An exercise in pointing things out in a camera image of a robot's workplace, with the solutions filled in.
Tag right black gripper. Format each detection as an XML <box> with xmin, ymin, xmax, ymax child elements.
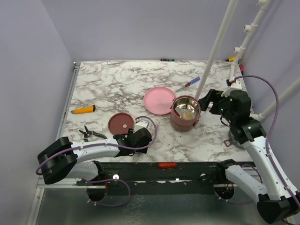
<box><xmin>199</xmin><ymin>88</ymin><xmax>236</xmax><ymax>123</ymax></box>

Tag dark pink round lid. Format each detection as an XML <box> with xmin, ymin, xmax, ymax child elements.
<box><xmin>108</xmin><ymin>112</ymin><xmax>134</xmax><ymax>135</ymax></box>

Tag transparent grey pot lid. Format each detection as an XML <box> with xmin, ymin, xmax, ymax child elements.
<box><xmin>223</xmin><ymin>131</ymin><xmax>244</xmax><ymax>150</ymax></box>

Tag dark red steel lunch pot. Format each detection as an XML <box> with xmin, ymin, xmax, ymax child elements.
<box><xmin>170</xmin><ymin>120</ymin><xmax>194</xmax><ymax>132</ymax></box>

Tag pink food plate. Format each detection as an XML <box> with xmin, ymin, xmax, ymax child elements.
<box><xmin>143</xmin><ymin>87</ymin><xmax>176</xmax><ymax>115</ymax></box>

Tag white steamed bun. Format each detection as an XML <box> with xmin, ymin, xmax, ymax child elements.
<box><xmin>182</xmin><ymin>111</ymin><xmax>194</xmax><ymax>120</ymax></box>

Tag pink steel lunch pot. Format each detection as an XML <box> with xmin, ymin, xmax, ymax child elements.
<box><xmin>170</xmin><ymin>95</ymin><xmax>201</xmax><ymax>130</ymax></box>

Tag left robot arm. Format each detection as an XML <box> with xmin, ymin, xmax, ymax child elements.
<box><xmin>36</xmin><ymin>127</ymin><xmax>157</xmax><ymax>185</ymax></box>

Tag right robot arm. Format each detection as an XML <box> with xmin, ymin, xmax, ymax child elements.
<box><xmin>198</xmin><ymin>89</ymin><xmax>300</xmax><ymax>224</ymax></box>

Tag red sausage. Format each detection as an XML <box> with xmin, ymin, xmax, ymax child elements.
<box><xmin>157</xmin><ymin>162</ymin><xmax>177</xmax><ymax>169</ymax></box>

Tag red blue screwdriver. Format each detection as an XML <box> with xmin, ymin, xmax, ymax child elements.
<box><xmin>176</xmin><ymin>76</ymin><xmax>201</xmax><ymax>92</ymax></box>

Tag black pliers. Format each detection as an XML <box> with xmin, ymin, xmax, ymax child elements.
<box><xmin>79</xmin><ymin>126</ymin><xmax>107</xmax><ymax>142</ymax></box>

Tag yellow utility knife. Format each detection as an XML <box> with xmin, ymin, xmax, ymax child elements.
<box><xmin>71</xmin><ymin>105</ymin><xmax>96</xmax><ymax>114</ymax></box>

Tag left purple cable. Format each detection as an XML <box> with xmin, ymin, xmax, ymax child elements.
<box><xmin>35</xmin><ymin>116</ymin><xmax>158</xmax><ymax>207</ymax></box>

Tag purple cable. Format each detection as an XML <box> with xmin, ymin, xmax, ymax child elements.
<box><xmin>213</xmin><ymin>75</ymin><xmax>300</xmax><ymax>225</ymax></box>
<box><xmin>35</xmin><ymin>116</ymin><xmax>158</xmax><ymax>207</ymax></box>

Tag white pipe frame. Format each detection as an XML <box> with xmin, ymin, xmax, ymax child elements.
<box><xmin>194</xmin><ymin>0</ymin><xmax>300</xmax><ymax>121</ymax></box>

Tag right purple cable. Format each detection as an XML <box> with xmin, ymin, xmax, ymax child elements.
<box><xmin>213</xmin><ymin>75</ymin><xmax>300</xmax><ymax>225</ymax></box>

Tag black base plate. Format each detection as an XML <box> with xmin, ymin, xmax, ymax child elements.
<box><xmin>67</xmin><ymin>159</ymin><xmax>235</xmax><ymax>200</ymax></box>

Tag aluminium table edge rail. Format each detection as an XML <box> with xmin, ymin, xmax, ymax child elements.
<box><xmin>54</xmin><ymin>61</ymin><xmax>81</xmax><ymax>141</ymax></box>

